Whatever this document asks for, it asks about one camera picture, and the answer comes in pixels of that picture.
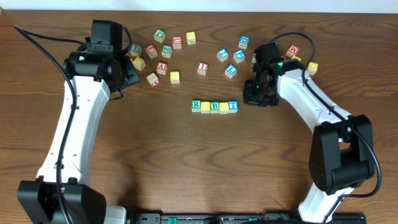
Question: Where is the blue T block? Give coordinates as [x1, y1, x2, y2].
[228, 100, 239, 113]

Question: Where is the yellow O block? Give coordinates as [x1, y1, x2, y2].
[200, 101, 210, 113]
[219, 102, 229, 114]

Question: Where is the green B block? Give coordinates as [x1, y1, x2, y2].
[210, 101, 220, 114]

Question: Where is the green R block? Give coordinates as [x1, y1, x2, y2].
[191, 100, 201, 113]

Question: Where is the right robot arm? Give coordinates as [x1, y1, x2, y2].
[243, 60, 381, 223]

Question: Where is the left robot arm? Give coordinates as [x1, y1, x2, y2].
[17, 51, 139, 223]

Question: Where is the yellow C block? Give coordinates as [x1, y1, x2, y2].
[132, 57, 146, 71]

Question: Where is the green 7 block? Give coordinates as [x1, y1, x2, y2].
[130, 44, 142, 57]

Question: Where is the blue 5 block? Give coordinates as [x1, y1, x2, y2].
[251, 54, 256, 63]

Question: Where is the plain wood red block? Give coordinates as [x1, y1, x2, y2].
[147, 73, 160, 87]

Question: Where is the blue L block centre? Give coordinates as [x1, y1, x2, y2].
[224, 64, 238, 78]

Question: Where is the red E block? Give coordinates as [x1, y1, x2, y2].
[145, 44, 158, 58]

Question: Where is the red A block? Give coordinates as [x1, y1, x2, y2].
[156, 62, 167, 75]

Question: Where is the blue P block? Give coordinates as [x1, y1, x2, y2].
[233, 50, 246, 63]

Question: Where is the yellow X block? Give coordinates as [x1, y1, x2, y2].
[291, 55, 301, 62]

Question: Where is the red M block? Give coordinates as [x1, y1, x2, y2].
[286, 45, 299, 58]

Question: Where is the green Z block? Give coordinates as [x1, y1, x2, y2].
[161, 45, 172, 58]

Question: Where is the blue D block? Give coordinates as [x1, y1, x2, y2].
[238, 35, 250, 49]

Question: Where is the green J block top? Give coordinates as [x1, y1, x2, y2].
[154, 29, 166, 43]

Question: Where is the yellow block centre left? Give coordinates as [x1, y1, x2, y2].
[170, 71, 180, 84]

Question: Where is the blue 2 block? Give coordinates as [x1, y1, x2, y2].
[216, 48, 229, 62]

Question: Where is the yellow G block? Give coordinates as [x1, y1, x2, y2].
[307, 62, 318, 75]

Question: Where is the red I block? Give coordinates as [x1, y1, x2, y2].
[197, 62, 208, 75]

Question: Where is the red U block left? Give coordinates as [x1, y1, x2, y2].
[172, 36, 182, 49]

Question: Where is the yellow block top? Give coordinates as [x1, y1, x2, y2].
[186, 32, 197, 45]

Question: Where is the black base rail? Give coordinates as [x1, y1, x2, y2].
[126, 212, 367, 224]

